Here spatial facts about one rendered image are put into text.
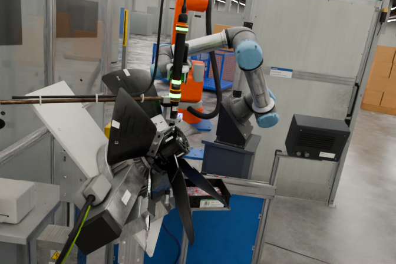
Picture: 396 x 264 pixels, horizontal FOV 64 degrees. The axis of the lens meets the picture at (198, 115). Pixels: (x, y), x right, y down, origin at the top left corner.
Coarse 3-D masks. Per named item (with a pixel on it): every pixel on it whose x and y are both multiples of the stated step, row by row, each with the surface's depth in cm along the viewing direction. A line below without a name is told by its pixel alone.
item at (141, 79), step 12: (120, 72) 123; (132, 72) 127; (144, 72) 131; (108, 84) 118; (120, 84) 120; (132, 84) 123; (144, 84) 126; (144, 96) 123; (156, 96) 126; (144, 108) 120; (156, 108) 122
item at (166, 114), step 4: (160, 96) 122; (160, 100) 122; (164, 100) 120; (168, 100) 121; (160, 104) 123; (164, 104) 120; (168, 104) 121; (164, 108) 123; (168, 108) 122; (164, 112) 123; (168, 112) 122; (164, 116) 123; (168, 116) 123; (168, 120) 123; (172, 120) 123; (176, 120) 123; (180, 120) 125
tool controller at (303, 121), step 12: (300, 120) 157; (312, 120) 158; (324, 120) 160; (336, 120) 161; (288, 132) 167; (300, 132) 155; (312, 132) 154; (324, 132) 154; (336, 132) 154; (348, 132) 153; (288, 144) 164; (300, 144) 159; (312, 144) 158; (324, 144) 157; (336, 144) 157; (300, 156) 163; (312, 156) 162; (324, 156) 161; (336, 156) 160
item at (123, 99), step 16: (128, 96) 95; (128, 112) 94; (144, 112) 102; (112, 128) 88; (128, 128) 94; (144, 128) 102; (112, 144) 88; (128, 144) 96; (144, 144) 104; (112, 160) 89
